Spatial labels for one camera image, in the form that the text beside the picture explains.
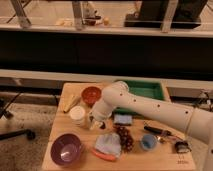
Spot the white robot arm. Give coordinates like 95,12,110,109
89,81,213,171

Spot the white cup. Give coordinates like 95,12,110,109
69,106,86,126

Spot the blue sponge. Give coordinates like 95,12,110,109
114,114,132,125

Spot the blue folded cloth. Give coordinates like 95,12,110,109
94,133,121,158

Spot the red bowl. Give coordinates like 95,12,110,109
81,86,101,106

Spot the bunch of dark grapes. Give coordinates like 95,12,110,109
115,125,134,152

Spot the orange carrot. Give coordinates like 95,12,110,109
91,148,116,162

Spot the purple bowl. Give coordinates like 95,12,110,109
50,133,82,167

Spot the small blue cup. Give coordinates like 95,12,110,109
140,134,157,151

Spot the black office chair base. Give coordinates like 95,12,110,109
0,92,37,142

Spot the green plastic tray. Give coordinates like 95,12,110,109
113,79,166,116

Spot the black handled knife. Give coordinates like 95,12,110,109
144,126,182,141

